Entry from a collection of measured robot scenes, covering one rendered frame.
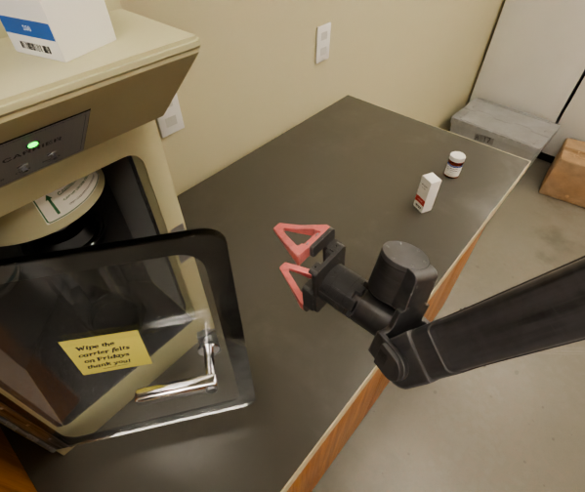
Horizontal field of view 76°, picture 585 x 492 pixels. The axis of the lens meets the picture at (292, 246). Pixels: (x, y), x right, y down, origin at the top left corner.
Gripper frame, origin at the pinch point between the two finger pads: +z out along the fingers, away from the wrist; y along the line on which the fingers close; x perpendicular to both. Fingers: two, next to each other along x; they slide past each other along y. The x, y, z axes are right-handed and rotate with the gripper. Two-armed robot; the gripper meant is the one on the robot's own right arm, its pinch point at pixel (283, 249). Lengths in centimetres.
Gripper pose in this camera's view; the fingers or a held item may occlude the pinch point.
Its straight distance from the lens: 57.0
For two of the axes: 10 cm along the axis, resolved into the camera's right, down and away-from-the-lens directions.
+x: -6.6, 6.1, -4.4
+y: -0.7, -6.2, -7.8
